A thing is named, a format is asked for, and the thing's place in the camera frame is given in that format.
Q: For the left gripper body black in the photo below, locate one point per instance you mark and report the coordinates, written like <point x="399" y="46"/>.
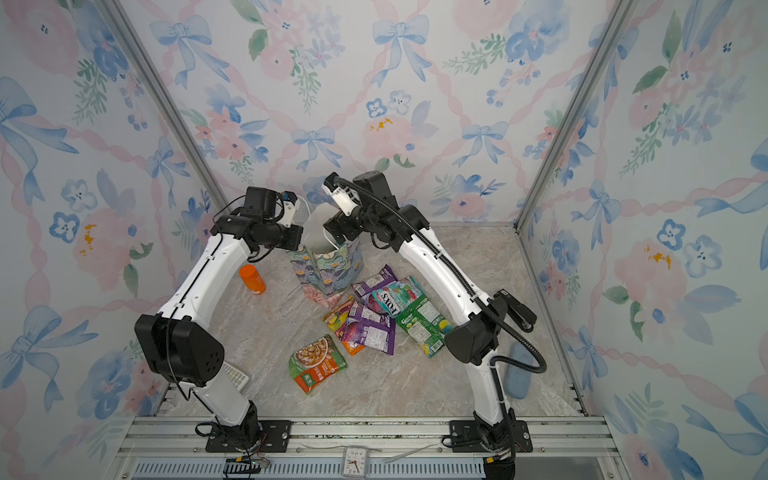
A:
<point x="284" y="238"/>

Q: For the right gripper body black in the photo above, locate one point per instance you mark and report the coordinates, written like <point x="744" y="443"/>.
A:
<point x="359" y="225"/>

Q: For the floral paper gift bag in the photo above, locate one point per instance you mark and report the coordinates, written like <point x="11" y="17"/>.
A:
<point x="325" y="267"/>

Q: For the purple Fox's candy packet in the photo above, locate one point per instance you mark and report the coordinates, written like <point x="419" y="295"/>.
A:
<point x="363" y="326"/>

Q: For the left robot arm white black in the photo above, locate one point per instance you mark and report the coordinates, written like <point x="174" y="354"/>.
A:
<point x="176" y="341"/>

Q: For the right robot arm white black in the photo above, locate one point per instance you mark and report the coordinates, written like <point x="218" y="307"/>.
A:
<point x="473" y="341"/>

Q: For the orange bottle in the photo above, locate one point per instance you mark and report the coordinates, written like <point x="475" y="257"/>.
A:
<point x="252" y="279"/>

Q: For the purple candy packet rear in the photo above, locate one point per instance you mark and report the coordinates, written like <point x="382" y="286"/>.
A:
<point x="364" y="288"/>

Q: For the teal Fox's mint blossom packet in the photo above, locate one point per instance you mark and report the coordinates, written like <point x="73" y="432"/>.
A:
<point x="394" y="298"/>

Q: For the green Fox's spring tea packet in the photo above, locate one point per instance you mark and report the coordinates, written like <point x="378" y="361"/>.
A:
<point x="425" y="325"/>

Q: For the orange Fox's lemon candy packet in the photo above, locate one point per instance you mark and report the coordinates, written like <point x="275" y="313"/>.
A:
<point x="336" y="321"/>

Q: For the orange green noodle packet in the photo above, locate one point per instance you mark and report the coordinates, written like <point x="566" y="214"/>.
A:
<point x="315" y="362"/>

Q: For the white calculator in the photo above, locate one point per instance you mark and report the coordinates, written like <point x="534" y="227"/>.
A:
<point x="238" y="377"/>

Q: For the black stapler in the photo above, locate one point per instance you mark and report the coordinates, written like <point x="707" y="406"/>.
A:
<point x="521" y="314"/>

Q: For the small white clock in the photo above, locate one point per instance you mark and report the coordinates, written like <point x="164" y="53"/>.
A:
<point x="355" y="461"/>

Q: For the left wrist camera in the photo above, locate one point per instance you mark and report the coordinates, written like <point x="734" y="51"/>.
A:
<point x="269" y="206"/>

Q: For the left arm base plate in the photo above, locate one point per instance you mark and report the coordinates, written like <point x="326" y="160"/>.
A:
<point x="265" y="436"/>

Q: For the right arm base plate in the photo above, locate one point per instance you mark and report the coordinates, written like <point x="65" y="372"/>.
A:
<point x="473" y="436"/>

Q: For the aluminium frame rail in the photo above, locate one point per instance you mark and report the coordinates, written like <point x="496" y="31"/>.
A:
<point x="394" y="448"/>

